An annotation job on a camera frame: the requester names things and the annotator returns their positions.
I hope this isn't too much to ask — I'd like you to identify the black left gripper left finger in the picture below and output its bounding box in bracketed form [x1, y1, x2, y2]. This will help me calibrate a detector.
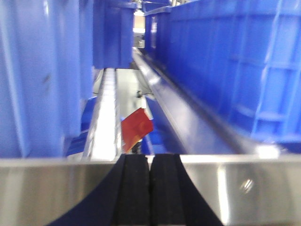
[50, 154, 150, 226]

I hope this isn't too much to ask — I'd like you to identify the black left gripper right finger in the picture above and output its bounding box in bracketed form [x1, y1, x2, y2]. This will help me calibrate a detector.
[150, 154, 222, 226]

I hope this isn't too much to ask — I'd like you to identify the large light blue plastic bin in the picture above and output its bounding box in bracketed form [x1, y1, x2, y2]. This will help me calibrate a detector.
[0, 0, 93, 158]

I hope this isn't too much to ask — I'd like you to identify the white roller track left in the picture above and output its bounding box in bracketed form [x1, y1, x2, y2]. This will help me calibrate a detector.
[82, 68, 122, 161]

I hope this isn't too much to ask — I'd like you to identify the dark blue bin lower left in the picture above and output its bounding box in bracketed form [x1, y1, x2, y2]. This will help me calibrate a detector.
[65, 96, 97, 156]

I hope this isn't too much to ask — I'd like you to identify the dark blue bin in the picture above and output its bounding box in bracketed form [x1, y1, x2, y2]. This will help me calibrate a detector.
[65, 96, 97, 156]
[145, 0, 301, 143]

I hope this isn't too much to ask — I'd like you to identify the dark blue bin upper right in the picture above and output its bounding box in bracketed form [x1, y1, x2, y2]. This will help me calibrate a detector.
[145, 0, 301, 143]

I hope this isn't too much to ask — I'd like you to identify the blue bin far middle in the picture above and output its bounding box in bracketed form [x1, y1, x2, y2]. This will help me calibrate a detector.
[93, 0, 137, 69]

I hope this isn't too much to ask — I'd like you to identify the steel guide rail right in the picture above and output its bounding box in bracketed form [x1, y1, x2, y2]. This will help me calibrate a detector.
[132, 48, 287, 159]

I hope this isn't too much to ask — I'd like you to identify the stainless steel shelf front rail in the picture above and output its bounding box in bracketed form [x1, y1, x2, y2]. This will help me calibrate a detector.
[0, 155, 301, 226]

